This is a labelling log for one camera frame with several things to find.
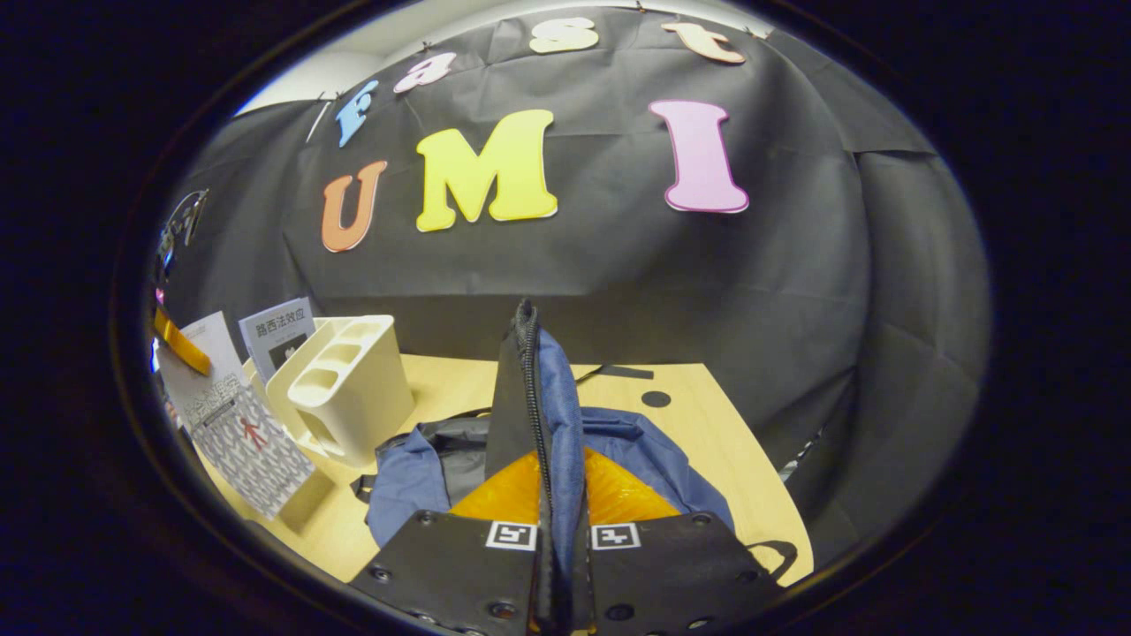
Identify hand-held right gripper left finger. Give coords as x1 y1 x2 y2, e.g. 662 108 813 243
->
349 449 542 636

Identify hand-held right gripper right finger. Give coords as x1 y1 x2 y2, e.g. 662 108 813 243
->
583 446 786 636

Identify blue schoolbag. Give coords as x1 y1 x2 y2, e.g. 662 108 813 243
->
352 299 801 636

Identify lavender grey book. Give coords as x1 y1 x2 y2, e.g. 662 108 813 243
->
239 297 317 382

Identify white book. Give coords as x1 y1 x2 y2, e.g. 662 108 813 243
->
157 311 316 522

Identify cream plastic bookshelf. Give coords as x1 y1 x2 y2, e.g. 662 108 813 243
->
243 314 416 469

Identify black backdrop cloth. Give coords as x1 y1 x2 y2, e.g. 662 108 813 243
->
163 4 991 566

